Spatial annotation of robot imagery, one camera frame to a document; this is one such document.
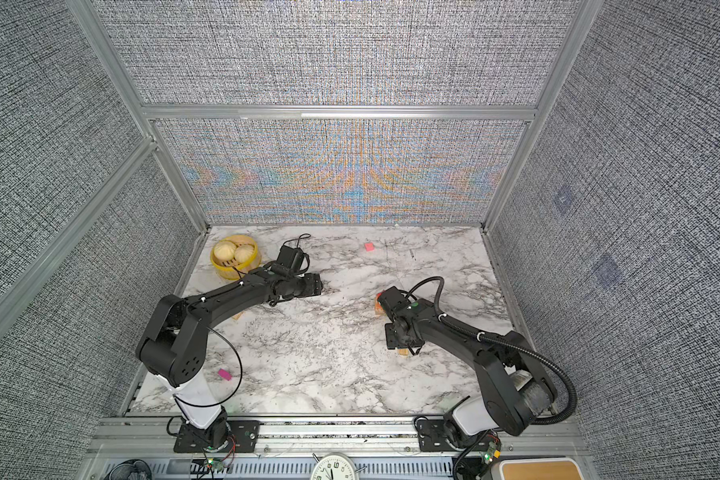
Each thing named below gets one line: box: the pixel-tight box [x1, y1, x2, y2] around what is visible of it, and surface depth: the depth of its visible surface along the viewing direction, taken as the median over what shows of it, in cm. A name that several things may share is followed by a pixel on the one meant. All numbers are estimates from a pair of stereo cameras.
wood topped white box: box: [499, 458, 584, 480], surface depth 66 cm
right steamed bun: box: [234, 244, 255, 263], surface depth 106 cm
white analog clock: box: [310, 453, 359, 480], surface depth 67 cm
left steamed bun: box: [214, 241, 237, 261], surface depth 105 cm
